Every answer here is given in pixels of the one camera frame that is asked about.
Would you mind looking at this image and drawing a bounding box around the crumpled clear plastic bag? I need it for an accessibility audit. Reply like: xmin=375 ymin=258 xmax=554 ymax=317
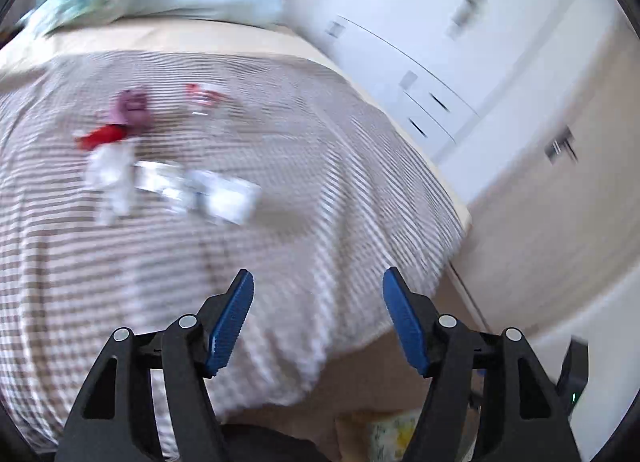
xmin=136 ymin=161 xmax=262 ymax=225

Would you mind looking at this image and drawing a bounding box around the checkered bed blanket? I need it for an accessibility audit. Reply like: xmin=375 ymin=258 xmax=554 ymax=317
xmin=1 ymin=52 xmax=465 ymax=450

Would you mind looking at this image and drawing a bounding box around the purple crumpled cloth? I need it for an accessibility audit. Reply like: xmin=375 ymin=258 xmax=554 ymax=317
xmin=106 ymin=86 xmax=152 ymax=134

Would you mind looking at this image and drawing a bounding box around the white wardrobe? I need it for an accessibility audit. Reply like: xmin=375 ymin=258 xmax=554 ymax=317
xmin=290 ymin=0 xmax=591 ymax=203

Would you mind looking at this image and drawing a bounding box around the cream bed sheet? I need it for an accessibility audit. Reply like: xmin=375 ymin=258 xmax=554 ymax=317
xmin=0 ymin=16 xmax=474 ymax=231

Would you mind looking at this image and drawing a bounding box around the red snack wrapper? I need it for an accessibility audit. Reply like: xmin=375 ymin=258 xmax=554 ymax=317
xmin=75 ymin=124 xmax=129 ymax=151

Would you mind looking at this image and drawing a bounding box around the fern print trash bag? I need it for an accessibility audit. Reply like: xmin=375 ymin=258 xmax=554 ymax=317
xmin=336 ymin=408 xmax=476 ymax=462

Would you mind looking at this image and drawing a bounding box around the beige room door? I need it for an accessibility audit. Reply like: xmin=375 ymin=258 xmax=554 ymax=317
xmin=452 ymin=22 xmax=639 ymax=334

